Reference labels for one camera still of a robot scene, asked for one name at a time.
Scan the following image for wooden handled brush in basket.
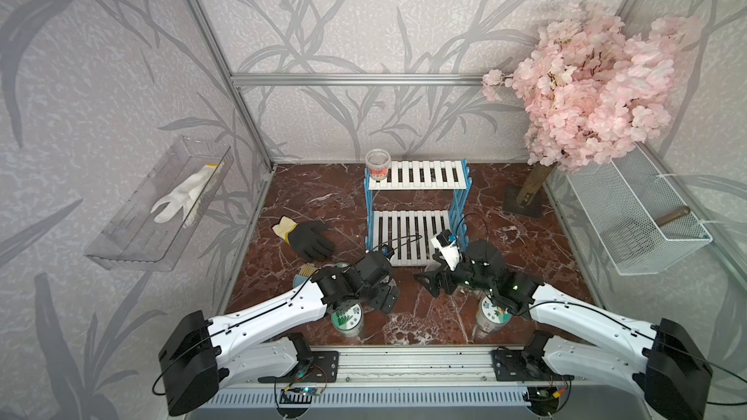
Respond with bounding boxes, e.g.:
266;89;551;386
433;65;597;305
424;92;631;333
655;205;691;228

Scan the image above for aluminium front rail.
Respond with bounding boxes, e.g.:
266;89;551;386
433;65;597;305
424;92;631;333
174;343;661;389

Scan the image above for white wire mesh basket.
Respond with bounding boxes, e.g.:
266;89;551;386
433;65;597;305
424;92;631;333
568;147;712;276

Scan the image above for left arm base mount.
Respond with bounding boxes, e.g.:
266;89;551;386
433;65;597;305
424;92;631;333
258;332;340;384

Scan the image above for green tree label jar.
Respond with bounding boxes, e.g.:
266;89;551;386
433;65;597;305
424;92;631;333
331;303;365;338

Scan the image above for black and yellow work glove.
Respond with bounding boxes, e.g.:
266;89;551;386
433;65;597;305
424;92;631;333
272;217;335;263

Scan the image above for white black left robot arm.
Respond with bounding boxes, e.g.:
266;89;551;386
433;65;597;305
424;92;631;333
157;251;400;417

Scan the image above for flower label jar right front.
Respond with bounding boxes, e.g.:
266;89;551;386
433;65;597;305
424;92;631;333
476;296;512;334

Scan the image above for clear container red seed packet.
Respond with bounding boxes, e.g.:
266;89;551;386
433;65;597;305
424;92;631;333
366;149;391;182

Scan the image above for white glove in tray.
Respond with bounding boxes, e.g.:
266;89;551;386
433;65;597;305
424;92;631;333
151;164;218;229

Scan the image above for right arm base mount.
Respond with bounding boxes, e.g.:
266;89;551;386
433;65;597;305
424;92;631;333
490;331;575;382

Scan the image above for clear acrylic wall tray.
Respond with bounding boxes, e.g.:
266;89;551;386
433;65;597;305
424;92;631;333
84;136;235;272

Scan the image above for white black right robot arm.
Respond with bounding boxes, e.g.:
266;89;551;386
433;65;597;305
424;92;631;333
414;237;713;419

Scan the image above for pink blossom artificial tree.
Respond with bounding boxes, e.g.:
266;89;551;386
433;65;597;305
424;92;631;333
482;4;702;218

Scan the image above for blue and white wooden shelf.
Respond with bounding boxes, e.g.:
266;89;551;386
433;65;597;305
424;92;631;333
364;159;473;268

